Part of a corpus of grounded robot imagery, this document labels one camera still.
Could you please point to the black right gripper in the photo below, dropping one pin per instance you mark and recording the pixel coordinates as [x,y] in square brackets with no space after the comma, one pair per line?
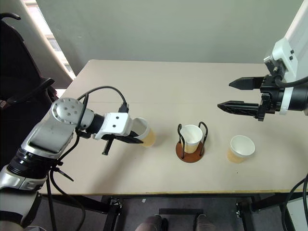
[270,95]

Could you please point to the black metal table frame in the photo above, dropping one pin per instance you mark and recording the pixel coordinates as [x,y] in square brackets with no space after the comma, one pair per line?
[79,201]

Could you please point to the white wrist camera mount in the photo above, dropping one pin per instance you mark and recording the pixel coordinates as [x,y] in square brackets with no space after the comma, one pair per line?
[282,50]
[115,126]

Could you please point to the black flat bar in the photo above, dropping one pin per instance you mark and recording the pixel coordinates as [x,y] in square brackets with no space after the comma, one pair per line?
[180,212]

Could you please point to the dark rounded shape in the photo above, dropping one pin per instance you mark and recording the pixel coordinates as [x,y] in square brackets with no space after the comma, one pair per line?
[151,223]
[204,222]

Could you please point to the paper cup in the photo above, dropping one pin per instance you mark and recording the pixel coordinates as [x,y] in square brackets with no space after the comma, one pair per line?
[241,145]
[149,137]
[192,134]

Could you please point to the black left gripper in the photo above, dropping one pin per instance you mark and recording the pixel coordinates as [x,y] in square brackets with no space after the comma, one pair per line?
[107,138]

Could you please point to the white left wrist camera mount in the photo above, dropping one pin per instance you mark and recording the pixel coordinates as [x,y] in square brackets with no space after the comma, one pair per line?
[115,126]

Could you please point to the black office chair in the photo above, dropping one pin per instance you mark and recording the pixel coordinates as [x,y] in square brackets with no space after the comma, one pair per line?
[14,72]

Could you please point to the white panel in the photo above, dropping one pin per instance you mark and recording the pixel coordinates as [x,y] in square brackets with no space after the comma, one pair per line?
[300,26]

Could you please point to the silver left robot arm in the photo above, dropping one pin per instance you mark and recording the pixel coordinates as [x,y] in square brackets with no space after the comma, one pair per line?
[48,134]

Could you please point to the white box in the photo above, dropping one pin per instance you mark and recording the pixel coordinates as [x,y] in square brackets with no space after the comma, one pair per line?
[297,214]

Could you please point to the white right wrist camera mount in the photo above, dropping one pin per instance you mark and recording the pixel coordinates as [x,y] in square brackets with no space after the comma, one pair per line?
[282,50]

